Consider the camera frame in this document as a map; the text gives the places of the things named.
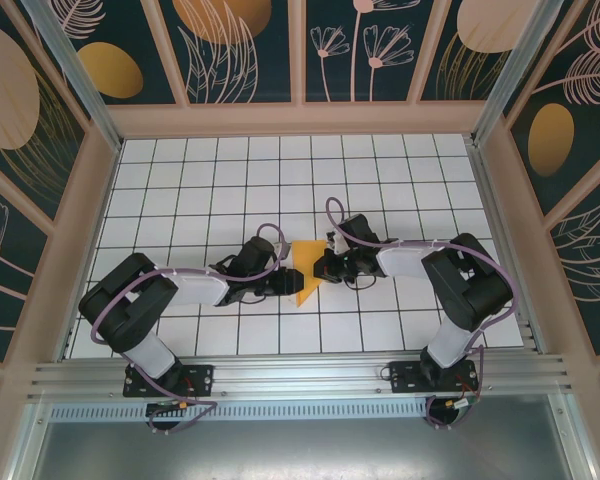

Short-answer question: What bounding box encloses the yellow paper sheet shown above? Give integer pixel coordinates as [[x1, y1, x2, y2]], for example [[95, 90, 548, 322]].
[[290, 239, 329, 307]]

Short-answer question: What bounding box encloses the grey metal sheet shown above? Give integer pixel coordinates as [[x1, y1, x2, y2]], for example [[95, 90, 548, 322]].
[[29, 418, 581, 480]]

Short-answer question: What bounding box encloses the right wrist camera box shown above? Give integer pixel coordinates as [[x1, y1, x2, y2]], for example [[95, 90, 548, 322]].
[[328, 230, 352, 254]]

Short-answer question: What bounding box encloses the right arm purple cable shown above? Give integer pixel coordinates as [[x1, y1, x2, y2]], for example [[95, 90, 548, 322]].
[[324, 197, 517, 432]]

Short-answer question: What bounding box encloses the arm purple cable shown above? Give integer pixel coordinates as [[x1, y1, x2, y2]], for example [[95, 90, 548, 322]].
[[324, 197, 517, 432], [90, 222, 289, 436]]

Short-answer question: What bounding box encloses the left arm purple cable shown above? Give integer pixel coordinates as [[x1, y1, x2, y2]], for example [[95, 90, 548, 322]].
[[90, 222, 289, 436]]

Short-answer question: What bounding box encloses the aluminium mounting rail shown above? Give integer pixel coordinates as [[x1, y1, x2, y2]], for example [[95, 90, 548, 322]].
[[28, 353, 574, 402]]

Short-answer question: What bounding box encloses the slotted cable tray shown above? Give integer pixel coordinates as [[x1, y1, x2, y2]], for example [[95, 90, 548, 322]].
[[49, 403, 431, 422]]

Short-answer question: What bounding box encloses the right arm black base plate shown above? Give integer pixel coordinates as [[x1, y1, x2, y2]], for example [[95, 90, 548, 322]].
[[388, 360, 481, 396]]

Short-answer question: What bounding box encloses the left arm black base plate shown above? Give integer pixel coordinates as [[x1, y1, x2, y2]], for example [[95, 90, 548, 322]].
[[123, 363, 216, 399]]

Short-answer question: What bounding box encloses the aluminium side rail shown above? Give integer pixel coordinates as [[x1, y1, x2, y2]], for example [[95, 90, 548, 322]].
[[465, 137, 549, 354]]

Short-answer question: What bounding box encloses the three flowers wall panel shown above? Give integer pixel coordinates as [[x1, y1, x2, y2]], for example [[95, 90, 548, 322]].
[[299, 0, 444, 106]]

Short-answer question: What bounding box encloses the aluminium corner post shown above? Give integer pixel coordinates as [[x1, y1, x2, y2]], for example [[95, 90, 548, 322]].
[[22, 0, 124, 152], [471, 0, 566, 147]]

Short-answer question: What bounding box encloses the orange circle leaf wall panel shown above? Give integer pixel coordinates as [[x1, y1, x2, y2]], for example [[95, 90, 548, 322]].
[[157, 0, 301, 106]]

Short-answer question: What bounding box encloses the leaf outline wall panel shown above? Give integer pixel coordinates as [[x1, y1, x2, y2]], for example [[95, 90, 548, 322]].
[[542, 164, 600, 361]]

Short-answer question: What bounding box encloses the yellow oval wall panel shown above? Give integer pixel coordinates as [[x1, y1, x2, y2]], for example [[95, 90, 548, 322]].
[[62, 0, 189, 107]]

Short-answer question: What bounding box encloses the pale disc wall panel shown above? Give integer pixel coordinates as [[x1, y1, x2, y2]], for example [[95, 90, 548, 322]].
[[417, 0, 534, 104], [0, 0, 92, 229]]

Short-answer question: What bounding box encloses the single flower wall panel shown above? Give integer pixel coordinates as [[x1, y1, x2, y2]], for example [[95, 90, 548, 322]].
[[0, 149, 56, 369]]

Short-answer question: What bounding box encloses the feather and oval wall panel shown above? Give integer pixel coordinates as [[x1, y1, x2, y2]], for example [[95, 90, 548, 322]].
[[502, 0, 600, 219]]

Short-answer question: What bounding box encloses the aluminium frame bar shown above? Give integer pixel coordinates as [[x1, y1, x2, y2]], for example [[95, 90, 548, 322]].
[[7, 402, 56, 480], [547, 394, 600, 480]]

